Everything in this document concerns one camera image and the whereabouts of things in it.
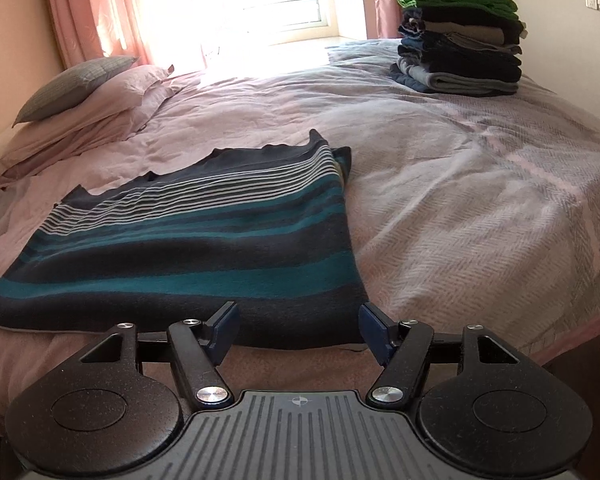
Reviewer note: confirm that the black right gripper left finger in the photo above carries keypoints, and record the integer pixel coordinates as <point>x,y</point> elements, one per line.
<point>197,350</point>

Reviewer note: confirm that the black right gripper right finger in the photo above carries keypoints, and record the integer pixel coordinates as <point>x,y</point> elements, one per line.
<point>401,349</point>

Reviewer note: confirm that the teal navy striped sweater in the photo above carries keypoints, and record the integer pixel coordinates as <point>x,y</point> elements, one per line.
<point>265,228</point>

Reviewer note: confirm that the pink grey bed cover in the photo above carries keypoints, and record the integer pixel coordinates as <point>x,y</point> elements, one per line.
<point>461,210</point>

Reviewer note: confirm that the pink pillow lower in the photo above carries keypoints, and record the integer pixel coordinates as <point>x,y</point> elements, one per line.
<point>105,124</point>

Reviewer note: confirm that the grey folded garment bottom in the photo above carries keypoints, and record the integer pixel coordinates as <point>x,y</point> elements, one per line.
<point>453,84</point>

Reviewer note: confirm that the navy blue folded garment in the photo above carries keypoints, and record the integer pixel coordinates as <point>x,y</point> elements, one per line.
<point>406,80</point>

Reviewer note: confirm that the grey pillow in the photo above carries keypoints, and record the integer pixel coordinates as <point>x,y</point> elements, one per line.
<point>71,87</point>

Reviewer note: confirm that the black folded garment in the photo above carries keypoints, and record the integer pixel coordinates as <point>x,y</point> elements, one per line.
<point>461,41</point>

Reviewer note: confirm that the white framed window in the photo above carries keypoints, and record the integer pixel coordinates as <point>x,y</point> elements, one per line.
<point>192,27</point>

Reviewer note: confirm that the green folded garment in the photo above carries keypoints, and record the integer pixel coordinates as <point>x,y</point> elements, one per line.
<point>500,8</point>

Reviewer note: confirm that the pink left curtain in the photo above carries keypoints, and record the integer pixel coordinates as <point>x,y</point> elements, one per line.
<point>87,29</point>

